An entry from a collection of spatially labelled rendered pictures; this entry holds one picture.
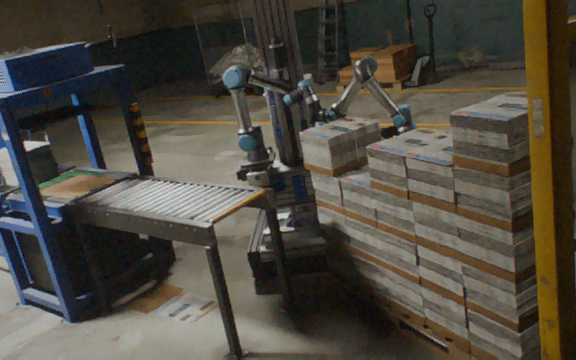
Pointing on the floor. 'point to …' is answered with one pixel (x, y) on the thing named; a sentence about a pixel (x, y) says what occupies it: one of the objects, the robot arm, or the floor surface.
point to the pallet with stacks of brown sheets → (398, 61)
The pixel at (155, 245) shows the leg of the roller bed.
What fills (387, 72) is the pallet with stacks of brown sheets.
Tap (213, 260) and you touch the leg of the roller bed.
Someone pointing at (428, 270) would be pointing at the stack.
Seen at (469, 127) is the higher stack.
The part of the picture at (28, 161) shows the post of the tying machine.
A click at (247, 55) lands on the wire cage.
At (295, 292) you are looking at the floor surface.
